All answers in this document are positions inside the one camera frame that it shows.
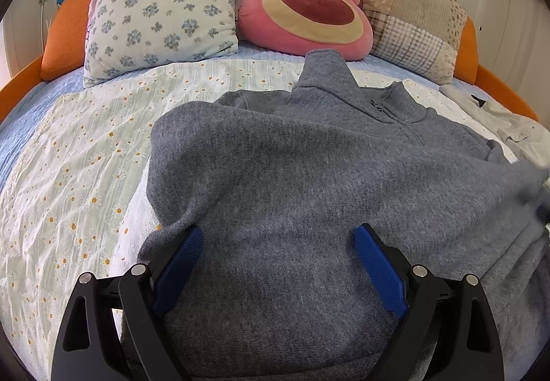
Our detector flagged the grey zip sweatshirt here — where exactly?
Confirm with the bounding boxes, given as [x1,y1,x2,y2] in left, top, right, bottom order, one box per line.
[138,51,549,380]

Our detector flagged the white daisy embroidered cloth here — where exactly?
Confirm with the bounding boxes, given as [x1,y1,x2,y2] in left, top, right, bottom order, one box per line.
[0,58,521,381]

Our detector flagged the beige hoodie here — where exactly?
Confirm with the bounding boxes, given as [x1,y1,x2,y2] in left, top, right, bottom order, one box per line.
[440,85,550,168]

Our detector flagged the blue quilted bed sheet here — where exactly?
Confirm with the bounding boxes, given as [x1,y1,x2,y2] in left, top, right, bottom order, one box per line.
[1,41,493,193]

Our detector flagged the beige patchwork pillow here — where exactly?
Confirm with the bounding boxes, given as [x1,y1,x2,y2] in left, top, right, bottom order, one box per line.
[363,0,467,85]

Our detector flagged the white blue floral pillow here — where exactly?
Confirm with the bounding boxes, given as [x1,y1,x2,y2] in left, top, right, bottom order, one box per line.
[83,0,238,88]

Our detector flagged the pink bear face cushion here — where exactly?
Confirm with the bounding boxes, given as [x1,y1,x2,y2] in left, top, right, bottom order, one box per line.
[237,0,374,61]

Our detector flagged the orange sofa bed frame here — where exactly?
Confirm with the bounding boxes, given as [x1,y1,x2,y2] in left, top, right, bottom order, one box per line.
[1,0,539,120]

